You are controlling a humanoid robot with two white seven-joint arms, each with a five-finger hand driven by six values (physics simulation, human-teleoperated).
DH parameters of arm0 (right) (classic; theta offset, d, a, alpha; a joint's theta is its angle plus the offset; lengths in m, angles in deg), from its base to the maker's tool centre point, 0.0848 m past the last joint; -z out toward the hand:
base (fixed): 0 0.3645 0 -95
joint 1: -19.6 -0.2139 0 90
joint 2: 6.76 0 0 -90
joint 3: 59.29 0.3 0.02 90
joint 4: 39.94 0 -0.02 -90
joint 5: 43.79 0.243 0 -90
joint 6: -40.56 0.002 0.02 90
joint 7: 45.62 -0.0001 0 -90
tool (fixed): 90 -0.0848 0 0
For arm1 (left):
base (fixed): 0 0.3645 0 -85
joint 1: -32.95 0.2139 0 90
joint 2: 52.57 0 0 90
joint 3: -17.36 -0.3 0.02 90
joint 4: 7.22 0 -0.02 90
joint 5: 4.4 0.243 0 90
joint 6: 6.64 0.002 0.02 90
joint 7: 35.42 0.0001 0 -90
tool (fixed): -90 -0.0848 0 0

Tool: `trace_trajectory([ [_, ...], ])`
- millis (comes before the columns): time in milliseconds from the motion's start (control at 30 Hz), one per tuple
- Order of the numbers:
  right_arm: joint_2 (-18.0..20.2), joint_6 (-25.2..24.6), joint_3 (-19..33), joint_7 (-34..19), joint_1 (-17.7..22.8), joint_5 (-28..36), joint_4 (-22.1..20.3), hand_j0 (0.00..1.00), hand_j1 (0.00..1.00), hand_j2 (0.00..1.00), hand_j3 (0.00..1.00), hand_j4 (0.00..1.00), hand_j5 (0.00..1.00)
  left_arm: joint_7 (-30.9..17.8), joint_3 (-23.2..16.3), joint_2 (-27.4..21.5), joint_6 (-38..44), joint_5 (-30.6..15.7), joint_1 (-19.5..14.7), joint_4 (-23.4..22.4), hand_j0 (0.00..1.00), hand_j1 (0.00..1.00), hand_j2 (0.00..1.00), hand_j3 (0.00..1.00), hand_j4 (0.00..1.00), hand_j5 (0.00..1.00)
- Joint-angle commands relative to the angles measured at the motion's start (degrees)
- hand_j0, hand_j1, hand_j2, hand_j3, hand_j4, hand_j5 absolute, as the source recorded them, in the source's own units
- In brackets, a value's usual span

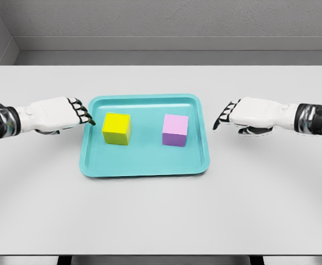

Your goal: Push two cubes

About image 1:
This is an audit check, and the yellow cube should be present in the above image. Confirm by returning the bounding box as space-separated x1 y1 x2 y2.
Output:
102 112 132 146

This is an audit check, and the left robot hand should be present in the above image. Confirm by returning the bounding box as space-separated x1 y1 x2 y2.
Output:
29 96 97 136

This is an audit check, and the pink cube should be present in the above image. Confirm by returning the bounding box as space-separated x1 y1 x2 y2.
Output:
161 113 189 147

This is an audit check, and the teal tray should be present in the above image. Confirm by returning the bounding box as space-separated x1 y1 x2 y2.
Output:
78 93 212 179

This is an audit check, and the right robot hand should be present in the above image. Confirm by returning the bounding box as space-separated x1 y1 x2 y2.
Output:
212 96 288 138

